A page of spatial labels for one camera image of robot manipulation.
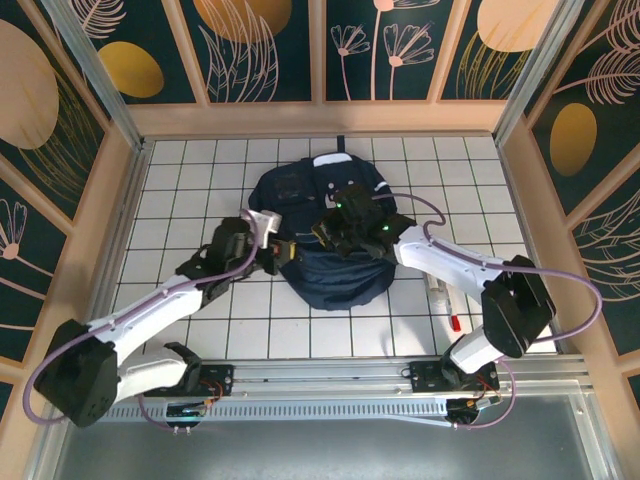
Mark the side panel with yellow oval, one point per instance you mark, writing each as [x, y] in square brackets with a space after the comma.
[572, 135]

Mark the wall panel with yellow oval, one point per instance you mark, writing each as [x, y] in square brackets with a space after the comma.
[130, 70]

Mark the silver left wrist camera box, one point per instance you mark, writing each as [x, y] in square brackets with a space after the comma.
[262, 222]

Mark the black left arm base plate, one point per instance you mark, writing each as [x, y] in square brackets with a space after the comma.
[220, 380]

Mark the red capped marker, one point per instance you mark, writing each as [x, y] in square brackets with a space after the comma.
[456, 322]

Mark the side panel with pale circle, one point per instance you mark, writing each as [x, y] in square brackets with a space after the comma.
[25, 100]

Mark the side panel with leaf outline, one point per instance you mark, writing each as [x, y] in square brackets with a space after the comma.
[610, 250]

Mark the navy blue backpack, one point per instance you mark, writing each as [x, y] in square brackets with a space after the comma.
[340, 285]

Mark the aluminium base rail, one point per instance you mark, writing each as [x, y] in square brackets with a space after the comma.
[325, 375]

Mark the wall panel with orange circle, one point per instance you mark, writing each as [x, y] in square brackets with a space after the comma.
[240, 20]

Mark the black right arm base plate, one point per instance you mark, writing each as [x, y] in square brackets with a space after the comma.
[425, 377]

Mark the black controller board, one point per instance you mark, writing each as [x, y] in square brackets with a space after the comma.
[470, 407]
[185, 412]

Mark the aluminium corner post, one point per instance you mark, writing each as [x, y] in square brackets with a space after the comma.
[535, 75]
[100, 80]

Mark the wall panel with pale circle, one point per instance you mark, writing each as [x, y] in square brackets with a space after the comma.
[505, 25]

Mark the wall panel with pink flowers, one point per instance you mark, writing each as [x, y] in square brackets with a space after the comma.
[400, 50]

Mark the clear plastic pen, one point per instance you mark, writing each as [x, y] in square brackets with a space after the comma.
[436, 292]

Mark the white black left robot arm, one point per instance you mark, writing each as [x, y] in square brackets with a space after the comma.
[150, 310]

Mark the side panel with single flower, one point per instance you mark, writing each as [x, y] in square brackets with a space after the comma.
[15, 240]

